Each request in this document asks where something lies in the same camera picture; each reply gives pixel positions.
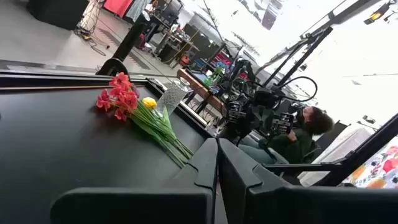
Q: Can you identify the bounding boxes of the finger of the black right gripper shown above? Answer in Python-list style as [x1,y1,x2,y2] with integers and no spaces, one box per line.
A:
[228,101,243,123]
[275,112,295,135]

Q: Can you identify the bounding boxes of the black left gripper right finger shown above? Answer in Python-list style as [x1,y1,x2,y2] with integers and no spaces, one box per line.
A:
[218,138,398,224]

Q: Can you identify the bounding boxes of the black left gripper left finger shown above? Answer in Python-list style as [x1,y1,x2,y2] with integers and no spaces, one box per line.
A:
[49,138,219,224]

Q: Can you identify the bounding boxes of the slim diamond-cut glass vase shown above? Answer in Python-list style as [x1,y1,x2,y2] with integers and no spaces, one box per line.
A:
[155,77,191,118]

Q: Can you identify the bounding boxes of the yellow tulip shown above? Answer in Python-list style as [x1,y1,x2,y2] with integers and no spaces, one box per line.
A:
[141,96,175,138]

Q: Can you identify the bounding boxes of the red blossom bunch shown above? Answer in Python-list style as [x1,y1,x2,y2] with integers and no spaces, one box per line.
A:
[95,72,194,169]

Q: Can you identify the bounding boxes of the person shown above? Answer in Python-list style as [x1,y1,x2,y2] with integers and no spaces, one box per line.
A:
[238,105,335,166]

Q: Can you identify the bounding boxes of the wooden workbench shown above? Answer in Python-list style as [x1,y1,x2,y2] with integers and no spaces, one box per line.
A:
[177,68,228,116]

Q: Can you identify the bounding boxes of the blue-screen laptop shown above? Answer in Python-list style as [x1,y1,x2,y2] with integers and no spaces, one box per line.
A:
[189,70,212,86]

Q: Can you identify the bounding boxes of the floral print cloth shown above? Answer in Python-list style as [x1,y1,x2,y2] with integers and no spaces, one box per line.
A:
[341,144,398,190]

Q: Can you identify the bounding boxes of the grey fabric backdrop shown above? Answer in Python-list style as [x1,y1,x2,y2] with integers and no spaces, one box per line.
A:
[126,0,152,22]

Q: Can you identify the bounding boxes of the black lamp yellow light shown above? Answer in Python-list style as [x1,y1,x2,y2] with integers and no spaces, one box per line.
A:
[363,2,392,26]

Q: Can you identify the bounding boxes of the red fabric backdrop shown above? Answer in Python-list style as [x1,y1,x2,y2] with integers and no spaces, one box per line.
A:
[103,0,134,19]

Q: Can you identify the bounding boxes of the black speaker box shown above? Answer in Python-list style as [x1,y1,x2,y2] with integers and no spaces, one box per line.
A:
[26,0,90,31]

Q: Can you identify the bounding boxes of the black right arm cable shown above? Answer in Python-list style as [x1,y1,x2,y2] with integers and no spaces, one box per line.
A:
[275,75,318,103]

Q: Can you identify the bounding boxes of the black gantry frame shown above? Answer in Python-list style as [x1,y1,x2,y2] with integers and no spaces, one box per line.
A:
[262,0,398,187]

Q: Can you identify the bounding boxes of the black pedestal stand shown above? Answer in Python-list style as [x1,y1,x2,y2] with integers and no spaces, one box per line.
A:
[95,11,152,77]

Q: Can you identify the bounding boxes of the floor cable bundle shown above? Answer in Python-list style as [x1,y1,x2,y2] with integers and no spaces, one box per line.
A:
[73,0,110,57]

